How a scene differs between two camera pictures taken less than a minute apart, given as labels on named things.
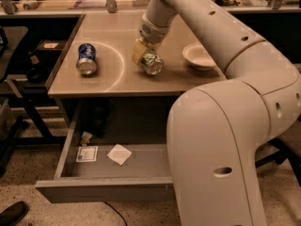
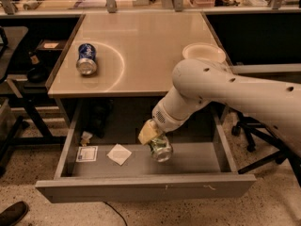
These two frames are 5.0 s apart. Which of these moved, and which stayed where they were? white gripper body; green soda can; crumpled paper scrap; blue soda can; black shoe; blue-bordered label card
Moved: green soda can; white gripper body
Stayed: blue soda can; blue-bordered label card; crumpled paper scrap; black shoe
